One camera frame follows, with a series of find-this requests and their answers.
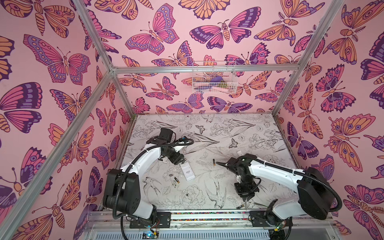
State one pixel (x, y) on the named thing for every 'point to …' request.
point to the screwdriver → (245, 205)
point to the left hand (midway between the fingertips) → (180, 153)
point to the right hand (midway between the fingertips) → (243, 198)
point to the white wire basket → (214, 77)
